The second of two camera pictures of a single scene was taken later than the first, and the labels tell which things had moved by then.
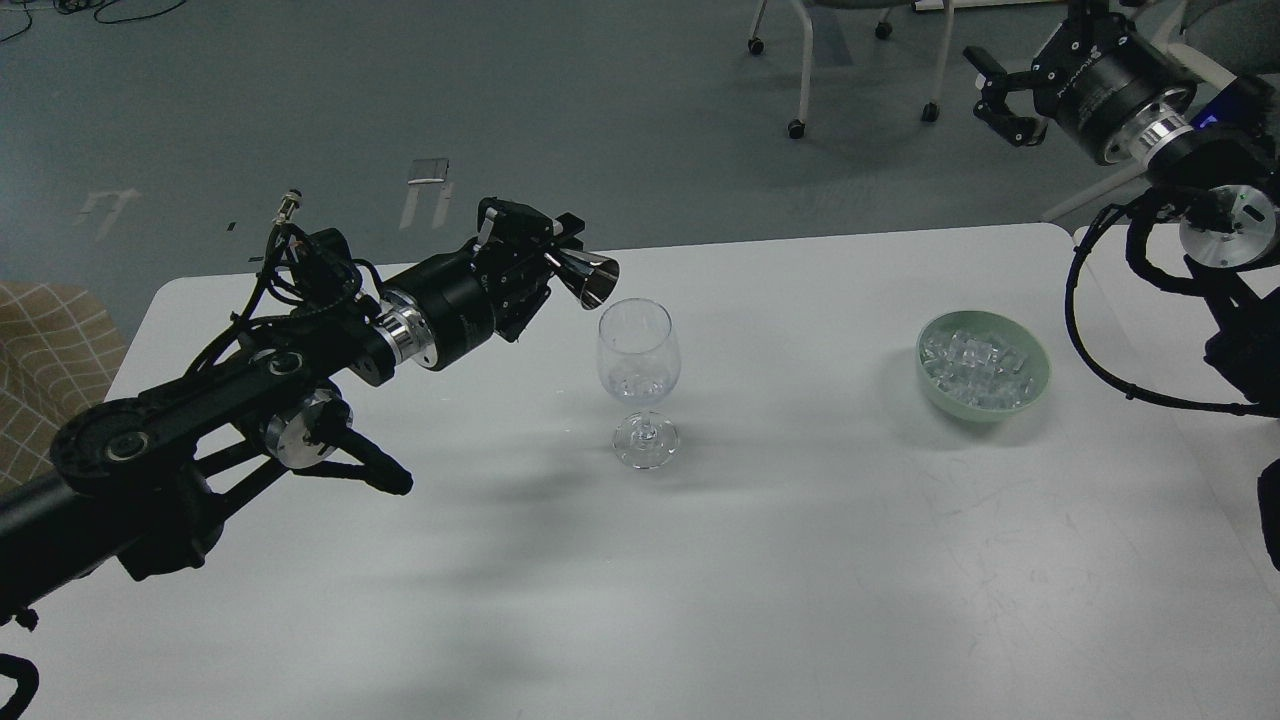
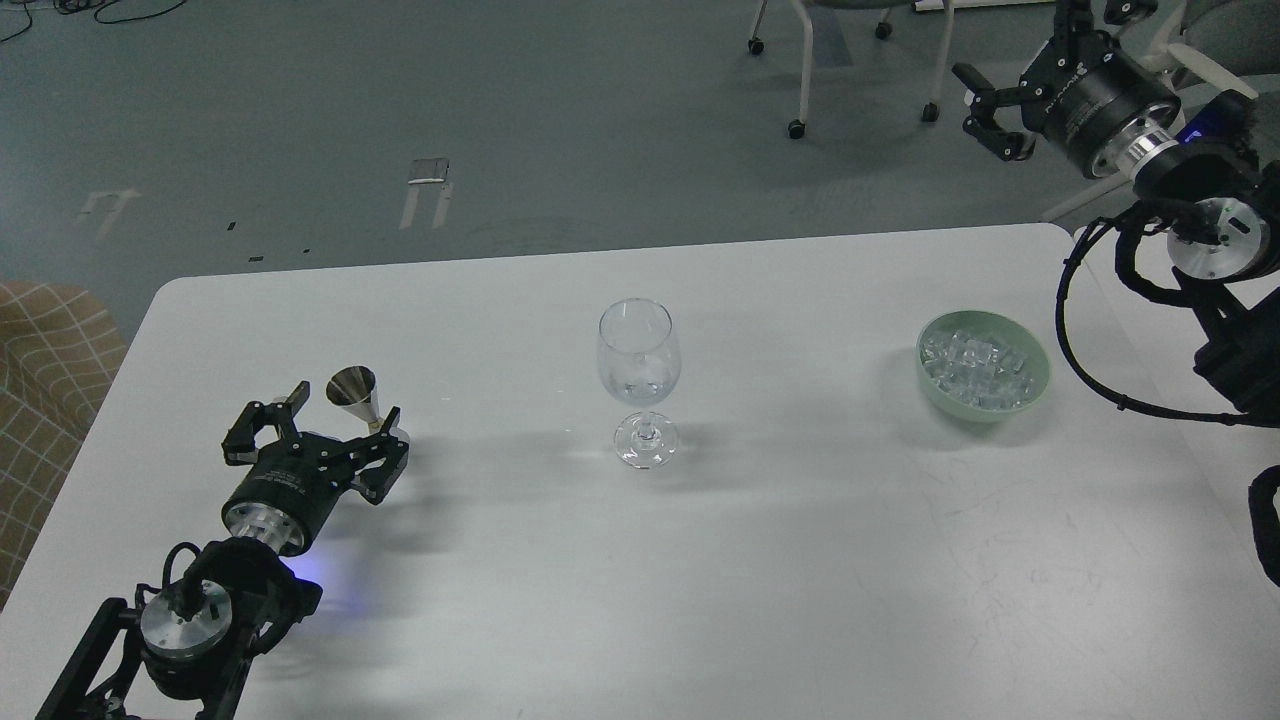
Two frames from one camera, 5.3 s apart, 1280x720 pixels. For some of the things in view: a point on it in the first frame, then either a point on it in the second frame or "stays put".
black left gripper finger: [514, 224] -> [239, 445]
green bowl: [981, 365] stays put
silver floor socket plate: [428, 170] stays put
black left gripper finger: [565, 227] -> [375, 483]
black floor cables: [70, 6] stays put
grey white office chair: [1218, 40] stays put
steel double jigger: [591, 277] -> [353, 388]
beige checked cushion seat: [60, 351] stays put
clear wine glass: [640, 358] stays put
